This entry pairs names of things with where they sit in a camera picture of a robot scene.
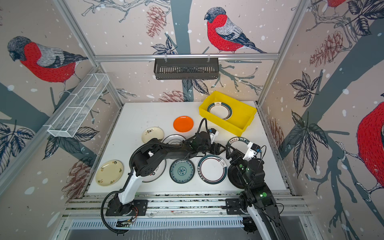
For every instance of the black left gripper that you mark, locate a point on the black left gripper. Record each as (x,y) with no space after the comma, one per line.
(218,152)

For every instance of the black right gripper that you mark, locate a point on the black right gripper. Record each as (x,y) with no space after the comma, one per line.
(236,154)

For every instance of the green rim HAO SHI plate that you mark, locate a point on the green rim HAO SHI plate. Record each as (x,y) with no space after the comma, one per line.
(238,143)

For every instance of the green red rim plate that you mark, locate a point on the green red rim plate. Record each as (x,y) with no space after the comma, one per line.
(212,169)
(221,110)

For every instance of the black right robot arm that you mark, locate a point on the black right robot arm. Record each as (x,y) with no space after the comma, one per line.
(256,199)

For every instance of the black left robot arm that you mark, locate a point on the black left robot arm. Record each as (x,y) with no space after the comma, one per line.
(147,158)

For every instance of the yellow plastic bin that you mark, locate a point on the yellow plastic bin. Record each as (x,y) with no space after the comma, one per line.
(242,116)

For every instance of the black round plate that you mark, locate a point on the black round plate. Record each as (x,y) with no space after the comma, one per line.
(235,177)

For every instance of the orange plastic plate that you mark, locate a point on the orange plastic plate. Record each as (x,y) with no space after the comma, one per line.
(183,124)

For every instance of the teal patterned plate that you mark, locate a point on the teal patterned plate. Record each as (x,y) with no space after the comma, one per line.
(182,171)

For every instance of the white plate green cloud outline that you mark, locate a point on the white plate green cloud outline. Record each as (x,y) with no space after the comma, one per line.
(174,139)

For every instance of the white plate red characters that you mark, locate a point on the white plate red characters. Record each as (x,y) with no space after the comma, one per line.
(156,173)

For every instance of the cream small floral plate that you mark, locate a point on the cream small floral plate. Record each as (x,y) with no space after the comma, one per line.
(152,132)

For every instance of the cream yellow plate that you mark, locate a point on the cream yellow plate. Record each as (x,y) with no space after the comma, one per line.
(109,173)

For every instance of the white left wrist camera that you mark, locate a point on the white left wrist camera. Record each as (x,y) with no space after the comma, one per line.
(213,134)

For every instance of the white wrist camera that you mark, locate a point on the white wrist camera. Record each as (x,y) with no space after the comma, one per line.
(252,151)
(213,134)

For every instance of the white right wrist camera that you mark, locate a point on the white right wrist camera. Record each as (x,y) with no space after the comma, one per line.
(252,151)

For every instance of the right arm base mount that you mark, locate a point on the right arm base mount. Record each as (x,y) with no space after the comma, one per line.
(236,206)

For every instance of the black hanging wall basket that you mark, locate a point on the black hanging wall basket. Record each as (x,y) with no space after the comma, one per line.
(186,69)

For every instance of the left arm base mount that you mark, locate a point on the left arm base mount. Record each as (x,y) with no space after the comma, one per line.
(135,208)

